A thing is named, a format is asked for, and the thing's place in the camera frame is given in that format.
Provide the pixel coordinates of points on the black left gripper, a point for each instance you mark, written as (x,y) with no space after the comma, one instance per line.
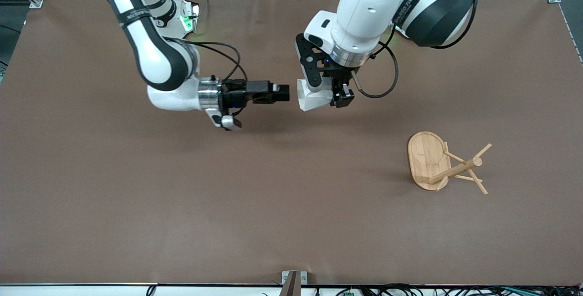
(338,75)

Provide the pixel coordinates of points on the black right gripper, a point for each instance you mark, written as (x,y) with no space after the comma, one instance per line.
(233,93)

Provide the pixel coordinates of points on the white faceted cup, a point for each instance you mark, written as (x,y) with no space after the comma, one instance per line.
(314,100)

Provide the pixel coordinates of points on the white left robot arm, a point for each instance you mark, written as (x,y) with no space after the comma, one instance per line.
(364,13)

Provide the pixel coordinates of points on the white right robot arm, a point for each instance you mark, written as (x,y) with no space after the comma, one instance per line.
(155,59)

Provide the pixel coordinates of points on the wooden cup rack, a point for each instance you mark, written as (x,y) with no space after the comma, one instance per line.
(426,157)

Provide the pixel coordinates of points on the brown table cover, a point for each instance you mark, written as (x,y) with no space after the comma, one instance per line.
(273,196)

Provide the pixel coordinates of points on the metal table edge bracket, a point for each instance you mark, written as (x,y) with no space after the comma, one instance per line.
(296,278)

